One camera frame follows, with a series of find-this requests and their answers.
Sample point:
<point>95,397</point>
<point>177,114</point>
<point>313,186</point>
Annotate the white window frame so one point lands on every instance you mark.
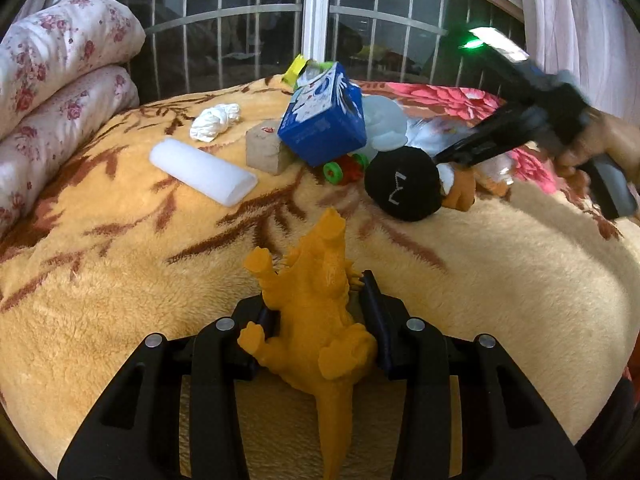
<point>316,10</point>

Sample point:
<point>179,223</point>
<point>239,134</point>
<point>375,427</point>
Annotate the pale pink curtain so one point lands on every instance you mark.
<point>575,25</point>

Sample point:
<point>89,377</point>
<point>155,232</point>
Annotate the clear plastic bag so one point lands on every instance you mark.
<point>435,132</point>

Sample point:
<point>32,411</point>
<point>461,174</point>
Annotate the red floral blanket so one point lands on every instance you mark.
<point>450,95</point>

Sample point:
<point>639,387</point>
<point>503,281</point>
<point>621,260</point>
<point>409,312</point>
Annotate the toy car with green wheels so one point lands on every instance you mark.
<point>345,167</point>

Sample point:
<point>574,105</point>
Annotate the orange dinosaur toy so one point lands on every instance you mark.
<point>310,310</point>

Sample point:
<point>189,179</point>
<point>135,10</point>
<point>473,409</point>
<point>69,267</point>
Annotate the white foam half cylinder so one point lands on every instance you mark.
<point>200,170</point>

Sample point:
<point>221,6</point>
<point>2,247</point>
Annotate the person's right hand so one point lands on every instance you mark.
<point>615,135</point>

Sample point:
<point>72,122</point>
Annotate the orange plush toy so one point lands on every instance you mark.
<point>462,190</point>

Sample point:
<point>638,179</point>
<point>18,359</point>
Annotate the black plush ball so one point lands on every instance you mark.
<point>400,185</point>

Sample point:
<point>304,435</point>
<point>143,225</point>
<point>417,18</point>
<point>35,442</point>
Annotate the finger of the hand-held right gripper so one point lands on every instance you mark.
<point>480,152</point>
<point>505,122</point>

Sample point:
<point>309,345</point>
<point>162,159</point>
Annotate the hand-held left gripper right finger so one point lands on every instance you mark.
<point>375,320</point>

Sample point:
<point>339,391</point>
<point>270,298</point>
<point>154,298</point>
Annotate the yellow green snack packet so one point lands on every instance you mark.
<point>295,67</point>

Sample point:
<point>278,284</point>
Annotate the beige block with red mark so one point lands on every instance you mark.
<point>262,150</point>

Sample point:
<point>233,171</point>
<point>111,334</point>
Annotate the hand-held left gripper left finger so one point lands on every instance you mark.
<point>265,322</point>

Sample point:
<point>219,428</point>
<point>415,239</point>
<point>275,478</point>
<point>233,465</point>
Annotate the yellow leaf pattern blanket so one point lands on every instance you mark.
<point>125,285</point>

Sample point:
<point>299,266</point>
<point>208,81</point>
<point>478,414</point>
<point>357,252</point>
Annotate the blue cardboard box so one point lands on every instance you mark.
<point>320,120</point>

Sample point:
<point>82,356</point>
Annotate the pink floral folded quilt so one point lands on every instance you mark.
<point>60,75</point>

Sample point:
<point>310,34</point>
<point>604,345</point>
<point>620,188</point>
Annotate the white plush toy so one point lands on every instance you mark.
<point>385,122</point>

